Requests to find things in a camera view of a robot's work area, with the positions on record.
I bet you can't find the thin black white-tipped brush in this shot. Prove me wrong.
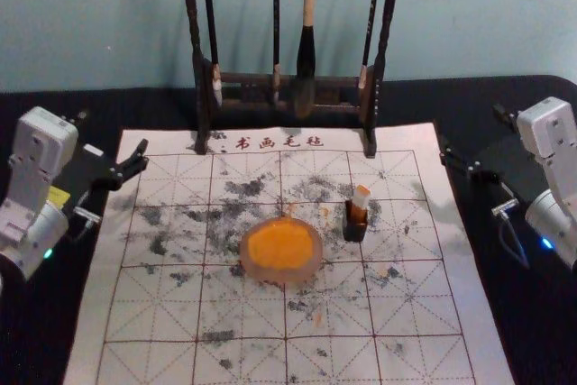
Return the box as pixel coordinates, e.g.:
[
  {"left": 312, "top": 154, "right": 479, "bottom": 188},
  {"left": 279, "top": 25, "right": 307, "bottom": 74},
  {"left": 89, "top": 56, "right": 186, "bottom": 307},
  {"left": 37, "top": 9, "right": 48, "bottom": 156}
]
[{"left": 199, "top": 0, "right": 224, "bottom": 107}]

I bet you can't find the white gridded felt mat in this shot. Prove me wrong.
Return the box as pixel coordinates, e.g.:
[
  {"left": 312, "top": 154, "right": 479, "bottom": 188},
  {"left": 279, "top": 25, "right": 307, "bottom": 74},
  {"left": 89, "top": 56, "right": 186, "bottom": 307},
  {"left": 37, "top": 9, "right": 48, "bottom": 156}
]
[{"left": 62, "top": 121, "right": 516, "bottom": 385}]

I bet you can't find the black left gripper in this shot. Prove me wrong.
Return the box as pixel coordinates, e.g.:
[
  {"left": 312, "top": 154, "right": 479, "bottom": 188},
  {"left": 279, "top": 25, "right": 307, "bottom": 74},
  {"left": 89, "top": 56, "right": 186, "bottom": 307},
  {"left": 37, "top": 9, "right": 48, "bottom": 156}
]
[{"left": 48, "top": 138, "right": 151, "bottom": 215}]

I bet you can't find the large cream-handled brush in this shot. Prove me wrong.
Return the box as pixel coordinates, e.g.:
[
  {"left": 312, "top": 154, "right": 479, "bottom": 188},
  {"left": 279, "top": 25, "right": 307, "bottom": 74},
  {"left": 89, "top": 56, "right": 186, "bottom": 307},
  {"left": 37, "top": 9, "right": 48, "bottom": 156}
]
[{"left": 293, "top": 0, "right": 317, "bottom": 119}]

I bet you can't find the round dish of orange paint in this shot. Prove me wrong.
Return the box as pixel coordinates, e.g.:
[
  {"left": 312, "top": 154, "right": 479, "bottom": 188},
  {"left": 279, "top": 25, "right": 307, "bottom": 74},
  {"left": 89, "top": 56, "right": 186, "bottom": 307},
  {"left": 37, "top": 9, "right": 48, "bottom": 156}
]
[{"left": 238, "top": 216, "right": 325, "bottom": 286}]

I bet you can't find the dark wooden brush rack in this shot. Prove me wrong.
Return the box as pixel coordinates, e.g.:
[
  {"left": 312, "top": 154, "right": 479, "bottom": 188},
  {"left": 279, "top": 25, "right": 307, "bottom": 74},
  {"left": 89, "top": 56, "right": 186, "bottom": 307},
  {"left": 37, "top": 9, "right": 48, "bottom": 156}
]
[{"left": 179, "top": 0, "right": 404, "bottom": 159}]

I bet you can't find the black table cloth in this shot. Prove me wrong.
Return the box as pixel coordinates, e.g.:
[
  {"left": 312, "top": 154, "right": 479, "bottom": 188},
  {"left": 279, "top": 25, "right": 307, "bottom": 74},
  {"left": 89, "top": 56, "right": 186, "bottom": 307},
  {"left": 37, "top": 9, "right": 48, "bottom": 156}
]
[{"left": 0, "top": 73, "right": 577, "bottom": 385}]

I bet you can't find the thin black brown-tipped brush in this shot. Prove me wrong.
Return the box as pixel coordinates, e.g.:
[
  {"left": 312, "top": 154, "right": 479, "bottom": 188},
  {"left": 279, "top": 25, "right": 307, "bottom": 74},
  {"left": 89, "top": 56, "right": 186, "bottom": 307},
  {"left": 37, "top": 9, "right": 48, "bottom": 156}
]
[{"left": 357, "top": 0, "right": 385, "bottom": 91}]

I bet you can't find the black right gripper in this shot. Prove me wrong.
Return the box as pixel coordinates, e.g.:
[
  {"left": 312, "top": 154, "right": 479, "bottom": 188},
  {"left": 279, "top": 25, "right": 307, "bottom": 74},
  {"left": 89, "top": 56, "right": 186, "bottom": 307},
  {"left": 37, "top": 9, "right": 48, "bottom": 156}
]
[{"left": 438, "top": 133, "right": 550, "bottom": 206}]

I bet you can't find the white and orange seal stamp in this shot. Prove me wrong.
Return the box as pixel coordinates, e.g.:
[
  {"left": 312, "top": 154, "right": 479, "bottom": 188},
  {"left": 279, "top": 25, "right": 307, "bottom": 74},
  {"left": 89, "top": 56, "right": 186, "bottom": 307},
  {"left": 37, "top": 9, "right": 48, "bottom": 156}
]
[{"left": 351, "top": 183, "right": 373, "bottom": 226}]

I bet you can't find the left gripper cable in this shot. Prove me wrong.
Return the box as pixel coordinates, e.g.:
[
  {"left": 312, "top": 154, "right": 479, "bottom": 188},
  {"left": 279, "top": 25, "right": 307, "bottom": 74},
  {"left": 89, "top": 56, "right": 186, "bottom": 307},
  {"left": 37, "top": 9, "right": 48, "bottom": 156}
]
[{"left": 66, "top": 206, "right": 102, "bottom": 243}]

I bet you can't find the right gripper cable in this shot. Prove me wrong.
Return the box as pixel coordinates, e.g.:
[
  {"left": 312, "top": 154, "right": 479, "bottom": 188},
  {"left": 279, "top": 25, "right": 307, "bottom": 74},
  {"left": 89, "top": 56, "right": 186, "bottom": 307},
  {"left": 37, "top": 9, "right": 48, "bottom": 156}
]
[{"left": 490, "top": 198, "right": 532, "bottom": 270}]

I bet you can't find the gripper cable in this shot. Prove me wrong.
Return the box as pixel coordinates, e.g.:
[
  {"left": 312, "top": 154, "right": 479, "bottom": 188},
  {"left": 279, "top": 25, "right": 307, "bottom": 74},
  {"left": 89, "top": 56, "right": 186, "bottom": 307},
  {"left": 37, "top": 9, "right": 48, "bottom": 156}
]
[
  {"left": 66, "top": 206, "right": 102, "bottom": 243},
  {"left": 490, "top": 198, "right": 532, "bottom": 270}
]

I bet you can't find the small black seal holder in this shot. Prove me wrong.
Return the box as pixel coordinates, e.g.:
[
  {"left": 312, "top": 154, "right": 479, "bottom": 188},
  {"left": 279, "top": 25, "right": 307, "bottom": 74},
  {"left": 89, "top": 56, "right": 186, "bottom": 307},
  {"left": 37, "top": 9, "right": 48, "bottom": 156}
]
[{"left": 342, "top": 197, "right": 371, "bottom": 243}]

